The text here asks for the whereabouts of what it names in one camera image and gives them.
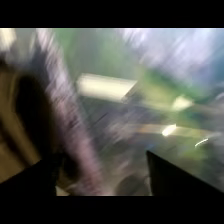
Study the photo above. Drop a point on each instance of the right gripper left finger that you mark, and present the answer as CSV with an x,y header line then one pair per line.
x,y
36,180

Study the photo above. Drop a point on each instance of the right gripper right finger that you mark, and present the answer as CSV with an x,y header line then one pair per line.
x,y
173,180

